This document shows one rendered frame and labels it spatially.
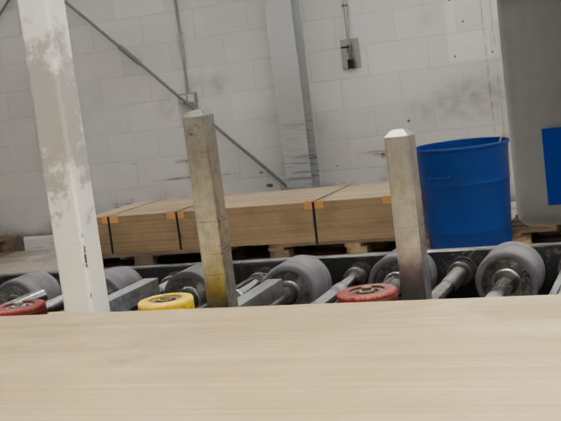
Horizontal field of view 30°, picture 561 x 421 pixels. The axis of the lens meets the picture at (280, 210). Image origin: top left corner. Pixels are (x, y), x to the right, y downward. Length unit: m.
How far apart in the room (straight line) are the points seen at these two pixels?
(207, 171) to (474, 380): 0.67
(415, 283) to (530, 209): 1.18
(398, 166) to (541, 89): 1.16
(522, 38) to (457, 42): 7.32
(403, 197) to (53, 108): 0.50
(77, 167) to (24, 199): 7.66
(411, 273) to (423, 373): 0.45
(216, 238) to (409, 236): 0.29
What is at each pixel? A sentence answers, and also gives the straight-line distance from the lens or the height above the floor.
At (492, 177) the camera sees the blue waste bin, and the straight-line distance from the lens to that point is 5.89.
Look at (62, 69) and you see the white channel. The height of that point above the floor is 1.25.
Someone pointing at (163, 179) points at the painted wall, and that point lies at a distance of 8.46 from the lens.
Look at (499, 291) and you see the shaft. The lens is 1.73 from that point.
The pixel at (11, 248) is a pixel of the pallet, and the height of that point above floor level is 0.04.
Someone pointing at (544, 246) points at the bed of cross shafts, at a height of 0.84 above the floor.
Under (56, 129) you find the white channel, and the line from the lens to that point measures 1.50.
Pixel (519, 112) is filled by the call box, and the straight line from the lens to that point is 0.28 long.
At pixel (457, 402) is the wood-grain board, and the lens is 0.94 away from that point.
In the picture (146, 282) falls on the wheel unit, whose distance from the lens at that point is 1.95.
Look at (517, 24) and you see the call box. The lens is 0.28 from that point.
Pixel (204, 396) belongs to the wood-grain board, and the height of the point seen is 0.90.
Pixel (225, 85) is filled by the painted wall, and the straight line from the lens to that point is 8.14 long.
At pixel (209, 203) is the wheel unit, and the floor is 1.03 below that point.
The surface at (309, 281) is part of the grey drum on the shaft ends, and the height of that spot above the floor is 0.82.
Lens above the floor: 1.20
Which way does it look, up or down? 7 degrees down
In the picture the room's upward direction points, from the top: 7 degrees counter-clockwise
